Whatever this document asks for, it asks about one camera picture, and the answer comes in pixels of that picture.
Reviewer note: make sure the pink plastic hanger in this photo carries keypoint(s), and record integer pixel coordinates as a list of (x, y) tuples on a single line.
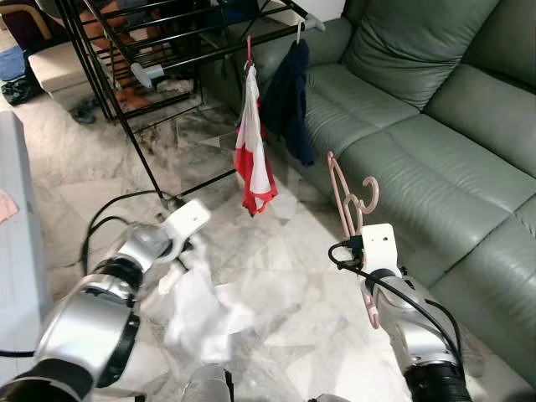
[(339, 188), (300, 32)]

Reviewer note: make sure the pink printed garment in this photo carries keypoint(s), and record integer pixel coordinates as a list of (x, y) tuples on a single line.
[(7, 205)]

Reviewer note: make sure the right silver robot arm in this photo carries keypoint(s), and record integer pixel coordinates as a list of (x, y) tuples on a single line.
[(410, 327)]

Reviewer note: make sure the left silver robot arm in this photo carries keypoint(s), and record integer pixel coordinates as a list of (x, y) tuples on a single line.
[(92, 318)]

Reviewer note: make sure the red clothes hanger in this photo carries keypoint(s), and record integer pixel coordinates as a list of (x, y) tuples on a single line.
[(249, 50)]

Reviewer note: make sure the green leather sofa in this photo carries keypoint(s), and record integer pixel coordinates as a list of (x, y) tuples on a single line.
[(419, 167)]

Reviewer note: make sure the red and white garment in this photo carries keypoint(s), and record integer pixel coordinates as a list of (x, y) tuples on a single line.
[(254, 151)]

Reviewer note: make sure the grey left robot leg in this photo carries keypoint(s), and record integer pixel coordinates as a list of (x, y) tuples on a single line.
[(208, 385)]

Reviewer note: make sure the grey robot leg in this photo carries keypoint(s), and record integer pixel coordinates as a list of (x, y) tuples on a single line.
[(208, 385), (331, 399)]

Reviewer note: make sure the black metal drying rack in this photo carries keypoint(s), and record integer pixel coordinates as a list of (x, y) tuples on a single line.
[(127, 126)]

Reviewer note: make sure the navy blue garment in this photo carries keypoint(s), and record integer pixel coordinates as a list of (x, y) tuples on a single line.
[(289, 100)]

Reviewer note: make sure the grey right robot leg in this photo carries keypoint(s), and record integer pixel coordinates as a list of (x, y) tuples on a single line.
[(331, 399)]

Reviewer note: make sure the grey folding table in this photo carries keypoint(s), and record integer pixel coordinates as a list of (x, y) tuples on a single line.
[(21, 251)]

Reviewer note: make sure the cream seat cushion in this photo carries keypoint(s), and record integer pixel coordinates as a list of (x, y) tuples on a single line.
[(59, 67)]

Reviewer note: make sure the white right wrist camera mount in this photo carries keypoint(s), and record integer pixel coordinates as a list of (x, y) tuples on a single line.
[(379, 247)]

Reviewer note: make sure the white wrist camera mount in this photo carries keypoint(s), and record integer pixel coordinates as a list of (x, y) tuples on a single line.
[(188, 222), (379, 247)]

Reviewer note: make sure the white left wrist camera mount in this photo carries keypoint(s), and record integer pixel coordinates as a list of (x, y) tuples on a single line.
[(188, 222)]

